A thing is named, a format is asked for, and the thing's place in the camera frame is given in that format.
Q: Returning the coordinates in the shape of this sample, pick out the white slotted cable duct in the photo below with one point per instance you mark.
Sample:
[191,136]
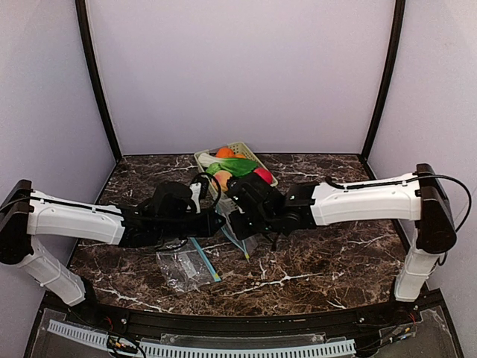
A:
[182,346]

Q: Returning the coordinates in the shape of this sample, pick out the left black frame post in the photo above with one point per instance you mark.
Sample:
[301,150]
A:
[95,79]

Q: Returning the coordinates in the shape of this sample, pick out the yellow peach toy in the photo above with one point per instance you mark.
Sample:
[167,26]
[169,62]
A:
[222,178]

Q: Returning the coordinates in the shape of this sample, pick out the clear zip bag blue zipper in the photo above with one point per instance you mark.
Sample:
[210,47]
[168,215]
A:
[246,246]

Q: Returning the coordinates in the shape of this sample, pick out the black front rail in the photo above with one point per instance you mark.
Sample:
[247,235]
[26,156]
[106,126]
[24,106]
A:
[366,319]

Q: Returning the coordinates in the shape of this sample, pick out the orange toy fruit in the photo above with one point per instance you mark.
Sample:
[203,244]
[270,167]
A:
[226,152]

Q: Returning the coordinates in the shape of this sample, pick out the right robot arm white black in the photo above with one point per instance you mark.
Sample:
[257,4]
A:
[417,196]

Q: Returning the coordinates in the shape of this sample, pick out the spare clear zip bag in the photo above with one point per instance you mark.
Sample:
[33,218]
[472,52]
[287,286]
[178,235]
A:
[185,266]

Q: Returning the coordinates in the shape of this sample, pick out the right black frame post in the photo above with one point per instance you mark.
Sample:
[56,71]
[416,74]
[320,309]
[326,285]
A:
[387,74]

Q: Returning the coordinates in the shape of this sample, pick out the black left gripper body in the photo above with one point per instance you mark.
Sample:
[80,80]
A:
[208,224]

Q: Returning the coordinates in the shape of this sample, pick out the red toy apple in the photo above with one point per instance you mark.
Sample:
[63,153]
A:
[264,174]

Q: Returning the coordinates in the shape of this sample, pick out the green white bok choy toy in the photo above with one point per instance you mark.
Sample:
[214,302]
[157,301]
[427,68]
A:
[237,167]

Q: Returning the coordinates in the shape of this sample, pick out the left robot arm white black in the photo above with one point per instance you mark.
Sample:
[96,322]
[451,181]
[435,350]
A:
[172,214]

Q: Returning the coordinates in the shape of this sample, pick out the black frame post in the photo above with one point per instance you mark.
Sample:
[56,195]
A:
[387,74]
[95,79]

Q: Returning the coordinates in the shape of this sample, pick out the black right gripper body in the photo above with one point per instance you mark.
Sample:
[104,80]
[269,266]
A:
[241,205]

